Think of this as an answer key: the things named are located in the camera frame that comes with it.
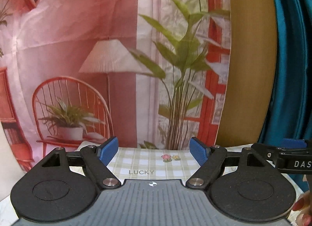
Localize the right hand red nails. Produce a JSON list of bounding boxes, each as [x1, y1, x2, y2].
[[292, 191, 312, 226]]

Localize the teal curtain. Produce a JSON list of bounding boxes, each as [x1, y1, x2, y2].
[[258, 0, 312, 192]]

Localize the green checked tablecloth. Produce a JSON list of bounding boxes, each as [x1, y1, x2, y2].
[[68, 140, 312, 192]]

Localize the wooden headboard panel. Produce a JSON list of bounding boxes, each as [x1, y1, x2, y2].
[[216, 0, 277, 146]]

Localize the printed room backdrop cloth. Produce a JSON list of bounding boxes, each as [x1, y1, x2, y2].
[[1, 0, 231, 171]]

